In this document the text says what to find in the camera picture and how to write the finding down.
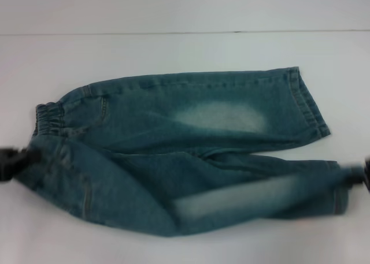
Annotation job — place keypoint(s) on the white partition screen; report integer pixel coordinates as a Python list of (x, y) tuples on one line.
[(185, 7)]

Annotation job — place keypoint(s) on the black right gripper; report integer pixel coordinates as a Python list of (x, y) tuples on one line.
[(367, 174)]

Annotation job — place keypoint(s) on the blue denim jeans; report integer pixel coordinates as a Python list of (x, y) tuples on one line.
[(173, 116)]

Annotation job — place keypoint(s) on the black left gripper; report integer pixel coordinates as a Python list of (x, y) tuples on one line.
[(8, 164)]

